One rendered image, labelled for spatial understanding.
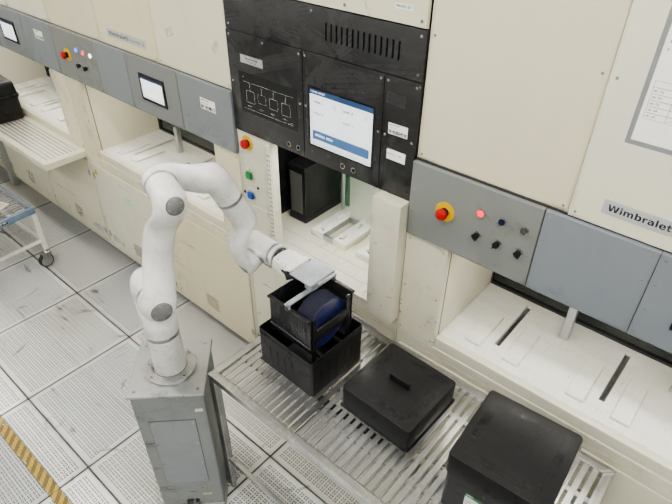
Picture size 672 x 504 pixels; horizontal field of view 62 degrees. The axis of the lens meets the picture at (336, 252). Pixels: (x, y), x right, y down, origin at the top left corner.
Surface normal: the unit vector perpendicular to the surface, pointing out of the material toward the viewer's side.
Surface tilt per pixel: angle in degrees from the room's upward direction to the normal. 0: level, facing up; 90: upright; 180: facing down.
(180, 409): 90
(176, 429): 90
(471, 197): 90
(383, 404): 0
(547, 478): 0
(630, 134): 90
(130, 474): 0
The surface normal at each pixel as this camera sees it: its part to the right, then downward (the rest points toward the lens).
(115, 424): 0.01, -0.80
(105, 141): 0.76, 0.40
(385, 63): -0.65, 0.45
